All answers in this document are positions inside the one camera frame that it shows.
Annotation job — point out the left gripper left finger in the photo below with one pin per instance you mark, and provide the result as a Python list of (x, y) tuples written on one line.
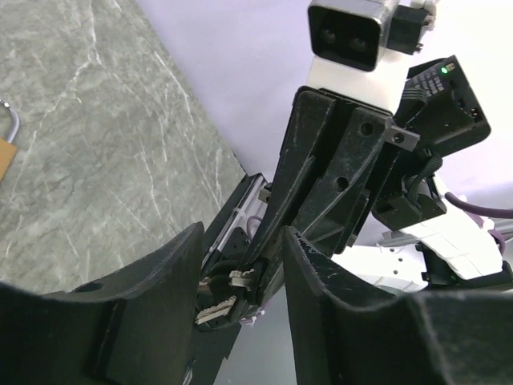
[(130, 327)]

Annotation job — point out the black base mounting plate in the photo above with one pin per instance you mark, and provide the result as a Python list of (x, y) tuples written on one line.
[(227, 238)]

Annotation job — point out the black key bunch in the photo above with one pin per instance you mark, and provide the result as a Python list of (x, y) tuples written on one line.
[(228, 296)]

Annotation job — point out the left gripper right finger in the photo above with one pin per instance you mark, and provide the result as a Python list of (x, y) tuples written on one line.
[(347, 331)]

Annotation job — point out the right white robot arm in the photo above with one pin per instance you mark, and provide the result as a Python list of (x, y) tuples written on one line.
[(384, 194)]

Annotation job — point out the brass padlock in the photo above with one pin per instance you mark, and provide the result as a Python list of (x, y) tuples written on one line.
[(8, 149)]

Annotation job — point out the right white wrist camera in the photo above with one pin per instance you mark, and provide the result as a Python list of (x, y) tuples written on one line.
[(363, 49)]

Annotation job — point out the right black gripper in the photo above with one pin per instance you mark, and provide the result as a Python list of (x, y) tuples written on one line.
[(334, 164)]

